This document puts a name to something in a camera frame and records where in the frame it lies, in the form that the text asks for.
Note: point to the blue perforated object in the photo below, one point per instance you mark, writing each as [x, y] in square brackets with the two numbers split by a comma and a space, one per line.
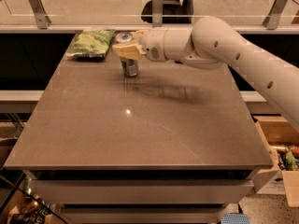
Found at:
[235, 219]

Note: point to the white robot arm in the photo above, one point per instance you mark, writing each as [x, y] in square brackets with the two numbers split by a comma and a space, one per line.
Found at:
[209, 43]

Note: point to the left metal railing bracket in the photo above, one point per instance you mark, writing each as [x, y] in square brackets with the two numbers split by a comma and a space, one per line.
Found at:
[42, 19]

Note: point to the cardboard box with items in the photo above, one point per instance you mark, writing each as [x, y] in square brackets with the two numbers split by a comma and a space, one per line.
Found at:
[281, 141]

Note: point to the metal railing bracket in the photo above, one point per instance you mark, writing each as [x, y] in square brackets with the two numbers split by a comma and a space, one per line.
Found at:
[157, 13]
[271, 21]
[42, 19]

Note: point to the upper grey drawer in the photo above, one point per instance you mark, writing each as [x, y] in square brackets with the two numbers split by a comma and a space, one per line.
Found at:
[141, 191]

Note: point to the black office chair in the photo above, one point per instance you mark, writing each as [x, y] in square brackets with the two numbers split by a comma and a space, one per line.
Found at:
[177, 11]

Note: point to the silver blue redbull can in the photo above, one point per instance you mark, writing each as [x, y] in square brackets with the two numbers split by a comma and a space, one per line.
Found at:
[129, 66]

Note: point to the green chips bag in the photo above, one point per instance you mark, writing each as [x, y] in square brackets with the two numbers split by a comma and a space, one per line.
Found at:
[91, 44]

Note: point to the lower grey drawer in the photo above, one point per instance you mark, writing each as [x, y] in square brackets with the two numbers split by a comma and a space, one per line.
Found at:
[143, 215]

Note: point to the right metal railing bracket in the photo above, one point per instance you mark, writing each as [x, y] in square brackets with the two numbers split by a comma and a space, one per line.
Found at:
[271, 21]

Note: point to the middle metal railing bracket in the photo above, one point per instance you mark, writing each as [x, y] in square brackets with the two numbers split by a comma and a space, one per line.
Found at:
[157, 13]

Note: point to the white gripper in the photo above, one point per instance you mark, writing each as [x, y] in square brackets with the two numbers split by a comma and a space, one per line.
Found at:
[153, 44]

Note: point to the grey drawer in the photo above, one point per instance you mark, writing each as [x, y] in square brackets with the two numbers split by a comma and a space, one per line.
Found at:
[143, 215]
[141, 191]

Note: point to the box of snacks lower left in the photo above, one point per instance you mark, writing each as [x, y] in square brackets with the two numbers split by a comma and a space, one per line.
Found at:
[25, 210]

